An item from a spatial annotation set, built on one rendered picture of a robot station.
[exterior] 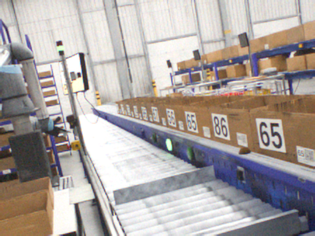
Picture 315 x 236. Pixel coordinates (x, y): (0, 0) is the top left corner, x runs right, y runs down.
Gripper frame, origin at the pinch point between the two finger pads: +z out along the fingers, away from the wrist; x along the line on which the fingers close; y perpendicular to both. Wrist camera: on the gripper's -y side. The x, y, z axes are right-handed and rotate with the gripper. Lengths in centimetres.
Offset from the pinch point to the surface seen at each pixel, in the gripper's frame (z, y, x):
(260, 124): 54, -36, 180
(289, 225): 58, -9, 207
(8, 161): -42, 41, -22
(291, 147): 57, -31, 196
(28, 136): -26, 3, 87
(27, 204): -15, 25, 138
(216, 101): 71, -50, 94
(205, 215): 43, 0, 185
